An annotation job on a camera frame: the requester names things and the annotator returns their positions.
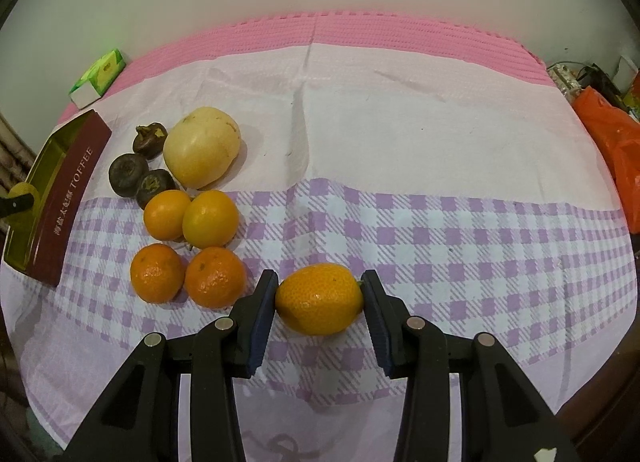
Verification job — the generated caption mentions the dark mangosteen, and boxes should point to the dark mangosteen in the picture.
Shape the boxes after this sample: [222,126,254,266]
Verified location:
[134,168,176,210]
[132,122,168,161]
[108,153,149,198]

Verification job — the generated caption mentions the tangerine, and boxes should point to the tangerine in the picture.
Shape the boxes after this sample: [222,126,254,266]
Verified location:
[184,246,247,309]
[129,243,186,304]

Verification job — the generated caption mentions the dark mangosteen back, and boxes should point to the dark mangosteen back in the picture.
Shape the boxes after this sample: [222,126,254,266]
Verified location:
[132,122,168,161]

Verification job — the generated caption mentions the lone orange kumquat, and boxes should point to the lone orange kumquat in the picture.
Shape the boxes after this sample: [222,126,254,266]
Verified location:
[276,263,363,336]

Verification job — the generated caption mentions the yellow orange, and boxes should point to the yellow orange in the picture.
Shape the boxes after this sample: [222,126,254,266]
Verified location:
[182,190,240,248]

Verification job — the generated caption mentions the beige ribbed radiator pipes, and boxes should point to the beige ribbed radiator pipes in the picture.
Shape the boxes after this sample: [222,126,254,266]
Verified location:
[0,116,36,189]

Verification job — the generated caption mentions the pink purple checkered tablecloth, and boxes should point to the pink purple checkered tablecloth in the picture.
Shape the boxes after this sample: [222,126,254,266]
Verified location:
[1,14,638,444]

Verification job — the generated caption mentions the pale yellow pear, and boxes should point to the pale yellow pear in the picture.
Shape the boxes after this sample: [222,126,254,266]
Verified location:
[163,107,241,189]

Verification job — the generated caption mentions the background clutter pile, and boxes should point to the background clutter pile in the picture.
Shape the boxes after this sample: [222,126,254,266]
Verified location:
[547,60,639,121]

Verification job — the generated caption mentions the green pear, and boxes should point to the green pear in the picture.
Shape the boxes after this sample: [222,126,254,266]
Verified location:
[8,182,41,212]

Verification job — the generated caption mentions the green white tissue box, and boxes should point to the green white tissue box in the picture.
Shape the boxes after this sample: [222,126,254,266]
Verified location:
[68,48,126,109]

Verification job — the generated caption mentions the orange plastic bag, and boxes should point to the orange plastic bag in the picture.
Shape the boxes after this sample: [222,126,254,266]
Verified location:
[572,87,640,234]

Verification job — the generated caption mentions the gold toffee tin box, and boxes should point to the gold toffee tin box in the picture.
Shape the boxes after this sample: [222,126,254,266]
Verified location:
[4,110,112,286]

